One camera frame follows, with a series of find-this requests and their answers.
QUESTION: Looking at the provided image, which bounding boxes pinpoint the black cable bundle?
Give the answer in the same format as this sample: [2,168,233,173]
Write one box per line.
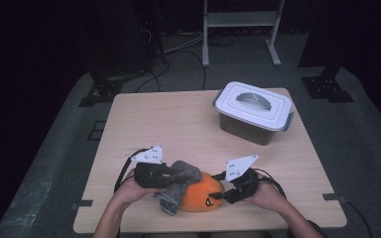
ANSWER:
[207,33,242,48]

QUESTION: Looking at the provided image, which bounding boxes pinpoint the black floor tape square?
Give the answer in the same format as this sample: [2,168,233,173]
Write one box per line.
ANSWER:
[87,120,107,142]

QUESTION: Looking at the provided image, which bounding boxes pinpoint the thin black cable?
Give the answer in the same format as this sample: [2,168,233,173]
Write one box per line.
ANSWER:
[343,197,374,238]

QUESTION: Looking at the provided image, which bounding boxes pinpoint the right hand-held gripper cable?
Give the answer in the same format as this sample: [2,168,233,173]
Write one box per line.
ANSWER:
[252,168,287,199]

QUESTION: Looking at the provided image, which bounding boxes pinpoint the person's left hand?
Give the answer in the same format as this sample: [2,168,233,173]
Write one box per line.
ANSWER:
[110,168,162,209]

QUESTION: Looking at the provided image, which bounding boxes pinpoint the black tape strip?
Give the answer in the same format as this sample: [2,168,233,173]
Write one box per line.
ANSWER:
[321,192,347,203]
[70,199,94,211]

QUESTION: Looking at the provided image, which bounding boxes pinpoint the black stand base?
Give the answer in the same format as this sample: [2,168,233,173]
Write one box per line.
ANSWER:
[301,65,355,103]
[77,65,124,108]

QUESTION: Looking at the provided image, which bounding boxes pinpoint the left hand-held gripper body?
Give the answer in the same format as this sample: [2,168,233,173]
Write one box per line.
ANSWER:
[131,144,175,190]

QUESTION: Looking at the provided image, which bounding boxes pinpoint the orange plush toy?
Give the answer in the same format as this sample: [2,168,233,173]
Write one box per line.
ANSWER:
[178,171,226,213]

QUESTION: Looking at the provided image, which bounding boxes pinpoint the grey cloth pouch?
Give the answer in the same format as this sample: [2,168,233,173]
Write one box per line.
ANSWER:
[153,160,203,217]

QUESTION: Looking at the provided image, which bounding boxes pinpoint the storage box with white lid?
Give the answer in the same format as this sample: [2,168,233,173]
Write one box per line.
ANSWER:
[212,80,295,147]

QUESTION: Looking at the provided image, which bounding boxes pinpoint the black floor cable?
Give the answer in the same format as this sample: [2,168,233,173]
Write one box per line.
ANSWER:
[135,58,172,94]
[173,49,207,91]

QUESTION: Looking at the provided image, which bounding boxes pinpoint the white floor cable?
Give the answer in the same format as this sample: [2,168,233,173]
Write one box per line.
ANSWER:
[162,32,206,55]

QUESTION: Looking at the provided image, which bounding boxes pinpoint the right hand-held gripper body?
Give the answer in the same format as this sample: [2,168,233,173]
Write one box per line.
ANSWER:
[224,154,260,205]

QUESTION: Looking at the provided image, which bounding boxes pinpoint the dark equipment stand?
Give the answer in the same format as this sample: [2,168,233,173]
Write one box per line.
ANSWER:
[135,0,167,63]

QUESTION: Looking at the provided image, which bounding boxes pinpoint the white metal stand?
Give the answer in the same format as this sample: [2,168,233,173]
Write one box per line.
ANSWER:
[201,0,286,68]

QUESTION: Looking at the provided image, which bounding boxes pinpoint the person's right hand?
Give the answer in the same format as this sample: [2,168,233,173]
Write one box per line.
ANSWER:
[244,175,287,212]

